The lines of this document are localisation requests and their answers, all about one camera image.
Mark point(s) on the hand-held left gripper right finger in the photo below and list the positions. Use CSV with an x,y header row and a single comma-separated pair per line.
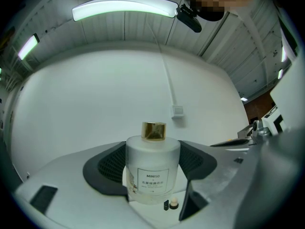
x,y
219,166

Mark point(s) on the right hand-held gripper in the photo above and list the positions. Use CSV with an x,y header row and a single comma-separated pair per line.
x,y
262,130

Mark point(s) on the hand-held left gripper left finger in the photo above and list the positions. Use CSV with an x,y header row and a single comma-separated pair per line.
x,y
66,175

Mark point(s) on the white bottle with gold cap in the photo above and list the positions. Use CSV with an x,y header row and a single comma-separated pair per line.
x,y
152,156

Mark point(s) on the ceiling light panel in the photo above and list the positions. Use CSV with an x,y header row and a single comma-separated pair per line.
x,y
244,99
280,74
124,6
28,46
283,54

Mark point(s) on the black lipstick tube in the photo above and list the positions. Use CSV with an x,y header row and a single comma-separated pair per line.
x,y
166,204

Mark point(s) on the white wall junction box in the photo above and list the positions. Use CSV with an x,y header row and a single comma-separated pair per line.
x,y
178,111

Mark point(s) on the white wall conduit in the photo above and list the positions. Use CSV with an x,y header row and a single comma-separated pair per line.
x,y
166,73

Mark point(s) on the black head camera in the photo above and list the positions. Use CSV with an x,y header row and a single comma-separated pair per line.
x,y
189,19

